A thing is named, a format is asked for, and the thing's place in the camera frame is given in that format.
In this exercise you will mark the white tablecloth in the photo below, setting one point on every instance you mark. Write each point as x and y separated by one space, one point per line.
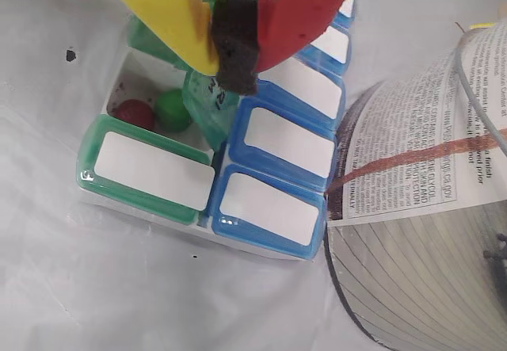
119 307

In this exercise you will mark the green blue weekly pill organizer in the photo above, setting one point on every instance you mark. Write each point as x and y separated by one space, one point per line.
158 169

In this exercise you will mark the metal can with printed label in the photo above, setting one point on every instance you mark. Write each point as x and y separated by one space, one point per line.
416 268

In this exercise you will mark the green round candy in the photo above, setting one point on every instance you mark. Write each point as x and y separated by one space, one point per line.
170 109

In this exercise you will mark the orange gripper right finger with foam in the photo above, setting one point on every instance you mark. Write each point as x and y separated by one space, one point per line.
305 14

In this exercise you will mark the red round candy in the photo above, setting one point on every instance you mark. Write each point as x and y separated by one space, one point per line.
134 114

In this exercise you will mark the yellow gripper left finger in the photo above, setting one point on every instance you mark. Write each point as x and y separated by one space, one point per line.
166 10

